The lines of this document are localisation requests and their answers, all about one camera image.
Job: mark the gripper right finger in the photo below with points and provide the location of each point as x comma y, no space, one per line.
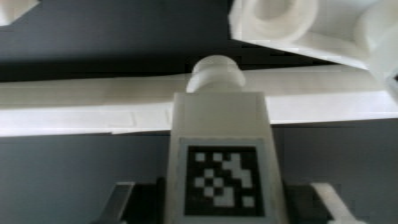
315,205

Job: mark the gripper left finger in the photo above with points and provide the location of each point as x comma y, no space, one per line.
132,204

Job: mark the small white chair leg block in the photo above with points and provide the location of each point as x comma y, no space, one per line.
224,185

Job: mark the white chair seat part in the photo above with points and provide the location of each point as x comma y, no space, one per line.
338,30

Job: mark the white U-shaped obstacle fence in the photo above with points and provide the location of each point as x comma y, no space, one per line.
123,105

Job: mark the white chair back frame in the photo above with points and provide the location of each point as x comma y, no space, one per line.
13,10

